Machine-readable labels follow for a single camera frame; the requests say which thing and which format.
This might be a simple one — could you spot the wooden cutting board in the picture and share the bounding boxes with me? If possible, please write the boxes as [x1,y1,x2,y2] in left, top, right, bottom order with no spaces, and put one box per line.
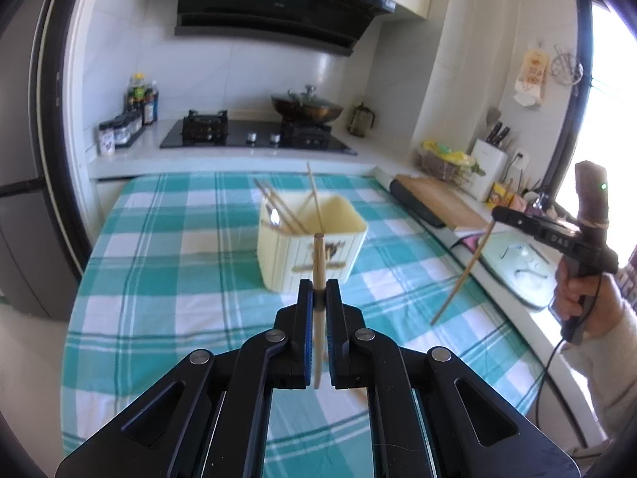
[395,174,488,232]

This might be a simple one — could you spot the grey refrigerator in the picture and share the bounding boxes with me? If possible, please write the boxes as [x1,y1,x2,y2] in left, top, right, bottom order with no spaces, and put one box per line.
[1,0,79,321]

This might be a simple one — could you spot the purple soap dispenser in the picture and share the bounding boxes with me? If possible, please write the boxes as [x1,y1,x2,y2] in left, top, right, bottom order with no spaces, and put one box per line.
[524,190,551,217]

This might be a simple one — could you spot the wooden chopstick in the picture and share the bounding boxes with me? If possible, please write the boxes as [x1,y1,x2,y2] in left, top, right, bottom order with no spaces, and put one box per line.
[307,162,325,233]
[264,182,310,234]
[430,220,496,326]
[254,179,309,234]
[312,233,326,390]

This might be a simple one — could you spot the black range hood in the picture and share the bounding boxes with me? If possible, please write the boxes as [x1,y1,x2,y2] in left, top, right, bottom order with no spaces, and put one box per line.
[175,0,396,56]

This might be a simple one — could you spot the steel spoon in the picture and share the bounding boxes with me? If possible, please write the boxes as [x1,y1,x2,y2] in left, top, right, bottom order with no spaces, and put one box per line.
[264,203,285,230]

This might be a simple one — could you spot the person's right hand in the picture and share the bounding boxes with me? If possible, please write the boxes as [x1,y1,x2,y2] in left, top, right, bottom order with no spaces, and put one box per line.
[553,256,634,335]

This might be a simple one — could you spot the hanging paper bag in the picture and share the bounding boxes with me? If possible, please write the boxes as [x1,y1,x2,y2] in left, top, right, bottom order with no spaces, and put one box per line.
[513,49,549,108]

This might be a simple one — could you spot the wire basket with vegetables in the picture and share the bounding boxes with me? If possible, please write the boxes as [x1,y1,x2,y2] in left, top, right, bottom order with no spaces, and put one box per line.
[417,140,486,186]

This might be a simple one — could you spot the cream utensil holder box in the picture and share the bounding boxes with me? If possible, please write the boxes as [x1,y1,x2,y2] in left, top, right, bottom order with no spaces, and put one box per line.
[257,191,368,294]

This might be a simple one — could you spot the sauce bottles group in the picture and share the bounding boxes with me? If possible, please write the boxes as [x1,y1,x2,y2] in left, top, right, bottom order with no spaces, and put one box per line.
[125,72,159,125]

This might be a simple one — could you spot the black gas cooktop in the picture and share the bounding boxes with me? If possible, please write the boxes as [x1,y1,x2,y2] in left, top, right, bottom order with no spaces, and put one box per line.
[160,110,356,155]

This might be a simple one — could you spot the white knife block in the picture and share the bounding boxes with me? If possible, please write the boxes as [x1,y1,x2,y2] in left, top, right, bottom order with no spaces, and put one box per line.
[464,139,508,202]

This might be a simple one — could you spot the white spice jar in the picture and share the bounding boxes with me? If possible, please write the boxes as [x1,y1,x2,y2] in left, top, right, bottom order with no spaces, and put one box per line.
[98,121,115,157]

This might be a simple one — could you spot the black wok with lid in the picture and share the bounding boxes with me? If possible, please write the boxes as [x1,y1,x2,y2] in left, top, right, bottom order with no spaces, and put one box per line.
[270,85,343,125]

